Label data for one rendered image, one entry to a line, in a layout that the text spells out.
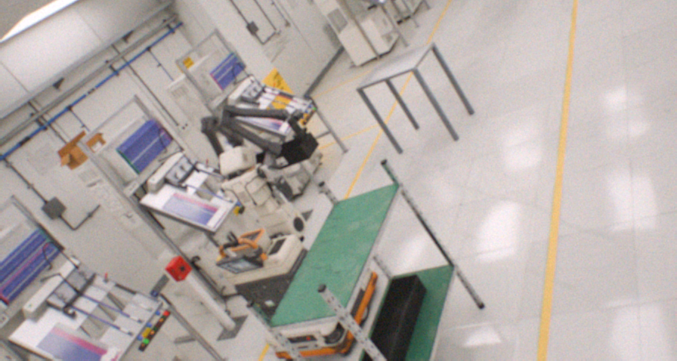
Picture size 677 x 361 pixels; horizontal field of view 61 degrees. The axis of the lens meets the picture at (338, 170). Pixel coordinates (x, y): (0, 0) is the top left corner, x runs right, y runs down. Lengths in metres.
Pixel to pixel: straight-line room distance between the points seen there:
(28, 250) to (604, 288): 3.66
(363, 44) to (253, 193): 5.74
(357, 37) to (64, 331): 6.29
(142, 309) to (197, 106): 2.49
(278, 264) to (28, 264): 1.86
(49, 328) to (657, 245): 3.75
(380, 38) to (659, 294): 6.64
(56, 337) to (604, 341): 3.33
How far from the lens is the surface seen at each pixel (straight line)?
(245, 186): 3.68
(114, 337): 4.34
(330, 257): 2.79
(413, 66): 5.04
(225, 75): 6.21
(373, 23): 8.95
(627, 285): 3.23
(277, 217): 3.81
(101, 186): 5.28
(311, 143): 3.92
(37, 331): 4.46
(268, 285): 3.69
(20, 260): 4.53
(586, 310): 3.20
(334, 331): 3.68
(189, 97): 6.17
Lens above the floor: 2.22
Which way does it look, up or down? 21 degrees down
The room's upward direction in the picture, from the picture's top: 36 degrees counter-clockwise
